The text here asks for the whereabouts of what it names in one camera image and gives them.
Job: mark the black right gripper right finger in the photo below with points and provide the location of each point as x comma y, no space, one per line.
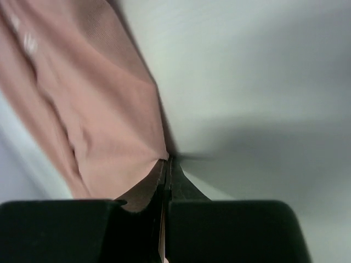
201,230

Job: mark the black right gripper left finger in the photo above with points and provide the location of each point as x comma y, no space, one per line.
126,229

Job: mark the pink printed t-shirt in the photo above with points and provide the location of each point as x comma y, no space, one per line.
75,79

